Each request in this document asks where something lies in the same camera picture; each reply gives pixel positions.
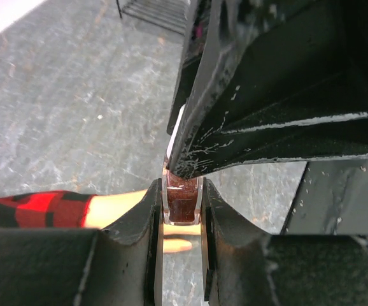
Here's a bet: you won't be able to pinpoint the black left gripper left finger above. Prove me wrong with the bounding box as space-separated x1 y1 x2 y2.
0 179 163 305

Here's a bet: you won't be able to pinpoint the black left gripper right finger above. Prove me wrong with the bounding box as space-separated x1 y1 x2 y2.
201 179 368 305

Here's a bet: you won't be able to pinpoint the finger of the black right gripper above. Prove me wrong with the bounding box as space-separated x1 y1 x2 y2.
166 0 215 136
167 1 368 179

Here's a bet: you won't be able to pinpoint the red nail polish bottle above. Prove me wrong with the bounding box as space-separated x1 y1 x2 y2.
162 166 204 226

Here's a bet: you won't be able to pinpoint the mannequin hand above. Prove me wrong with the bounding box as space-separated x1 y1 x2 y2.
83 189 201 253

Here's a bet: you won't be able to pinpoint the red black plaid shirt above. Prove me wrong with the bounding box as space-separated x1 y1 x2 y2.
0 191 94 228

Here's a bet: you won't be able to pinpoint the black wire rack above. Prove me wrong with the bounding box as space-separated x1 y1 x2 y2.
115 0 191 36

